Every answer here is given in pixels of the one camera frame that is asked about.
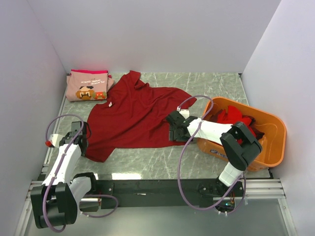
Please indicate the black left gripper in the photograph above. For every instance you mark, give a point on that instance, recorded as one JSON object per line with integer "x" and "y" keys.
{"x": 83, "y": 152}

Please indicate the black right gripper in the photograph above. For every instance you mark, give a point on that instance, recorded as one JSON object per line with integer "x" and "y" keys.
{"x": 173, "y": 135}

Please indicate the dark red t shirt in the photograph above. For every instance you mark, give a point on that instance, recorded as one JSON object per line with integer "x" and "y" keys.
{"x": 134, "y": 116}

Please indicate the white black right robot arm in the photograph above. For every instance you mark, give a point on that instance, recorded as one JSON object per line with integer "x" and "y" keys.
{"x": 235, "y": 142}

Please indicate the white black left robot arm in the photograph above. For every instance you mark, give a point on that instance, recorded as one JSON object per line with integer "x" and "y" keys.
{"x": 56, "y": 201}

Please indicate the pink folded graphic t shirt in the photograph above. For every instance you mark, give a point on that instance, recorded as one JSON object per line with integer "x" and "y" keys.
{"x": 85, "y": 85}

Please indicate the red clothes in basket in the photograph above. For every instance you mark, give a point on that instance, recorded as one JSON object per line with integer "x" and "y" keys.
{"x": 233, "y": 115}

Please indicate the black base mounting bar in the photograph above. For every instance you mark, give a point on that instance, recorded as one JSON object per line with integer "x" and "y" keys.
{"x": 203, "y": 194}

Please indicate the orange plastic basket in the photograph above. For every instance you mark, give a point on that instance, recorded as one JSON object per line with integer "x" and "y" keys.
{"x": 273, "y": 140}

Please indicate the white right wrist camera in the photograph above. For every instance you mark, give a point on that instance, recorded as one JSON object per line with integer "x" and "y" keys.
{"x": 184, "y": 112}

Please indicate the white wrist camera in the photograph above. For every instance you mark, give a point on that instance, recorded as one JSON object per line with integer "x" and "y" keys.
{"x": 54, "y": 141}
{"x": 184, "y": 112}

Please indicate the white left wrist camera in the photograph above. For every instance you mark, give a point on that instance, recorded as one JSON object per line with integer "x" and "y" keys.
{"x": 54, "y": 141}

